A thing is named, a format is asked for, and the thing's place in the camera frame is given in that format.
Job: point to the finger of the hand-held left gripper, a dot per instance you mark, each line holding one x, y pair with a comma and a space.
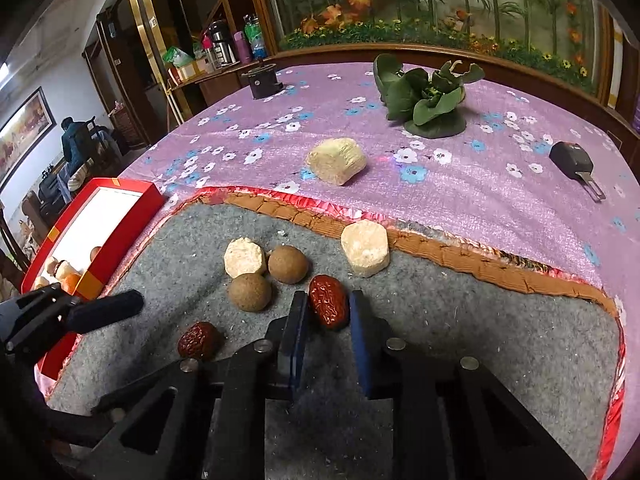
107, 307

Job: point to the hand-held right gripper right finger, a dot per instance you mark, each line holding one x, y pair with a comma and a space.
361, 347

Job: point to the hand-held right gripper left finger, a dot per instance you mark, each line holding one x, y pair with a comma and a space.
298, 342

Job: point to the red date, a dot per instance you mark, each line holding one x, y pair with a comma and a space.
199, 341
327, 301

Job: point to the red cardboard box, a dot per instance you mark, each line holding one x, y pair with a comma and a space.
95, 220

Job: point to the orange fruit piece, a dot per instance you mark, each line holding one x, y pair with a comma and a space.
74, 281

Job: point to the small beige fruit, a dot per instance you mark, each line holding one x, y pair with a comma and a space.
54, 266

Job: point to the small brown fruit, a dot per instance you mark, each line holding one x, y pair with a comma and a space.
95, 253

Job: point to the brown round longan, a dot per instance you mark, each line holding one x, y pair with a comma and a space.
250, 293
288, 264

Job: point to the grey felt mat red trim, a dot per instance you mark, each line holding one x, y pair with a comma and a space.
475, 320

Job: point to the purple floral tablecloth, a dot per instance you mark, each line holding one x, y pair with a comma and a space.
450, 195

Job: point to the large beige cylindrical block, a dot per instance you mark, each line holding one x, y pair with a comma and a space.
337, 161

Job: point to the green leafy vegetable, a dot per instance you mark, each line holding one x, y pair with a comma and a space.
425, 97

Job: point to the green white bag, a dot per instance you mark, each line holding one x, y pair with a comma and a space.
178, 57

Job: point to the black cylindrical device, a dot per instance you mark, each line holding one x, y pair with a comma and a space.
262, 82

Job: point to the black car key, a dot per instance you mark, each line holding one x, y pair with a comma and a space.
574, 159

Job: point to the steel thermos flask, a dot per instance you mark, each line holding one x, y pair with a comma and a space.
222, 45

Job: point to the purple drink bottle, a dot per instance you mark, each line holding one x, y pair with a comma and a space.
242, 46

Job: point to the green capped plastic bottle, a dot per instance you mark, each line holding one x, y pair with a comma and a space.
255, 37

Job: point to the artificial plant display case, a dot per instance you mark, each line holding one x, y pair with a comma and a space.
450, 0

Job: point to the framed wall painting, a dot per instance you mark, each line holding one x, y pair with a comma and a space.
25, 132

